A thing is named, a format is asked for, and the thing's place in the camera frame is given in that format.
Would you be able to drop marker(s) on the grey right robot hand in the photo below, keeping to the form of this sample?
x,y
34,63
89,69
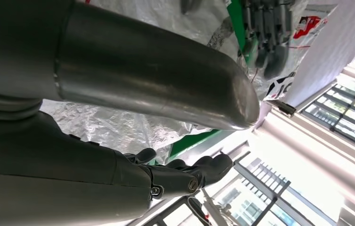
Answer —
x,y
133,68

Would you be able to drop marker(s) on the large grey printed courier bag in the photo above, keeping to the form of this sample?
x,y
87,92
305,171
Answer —
x,y
298,54

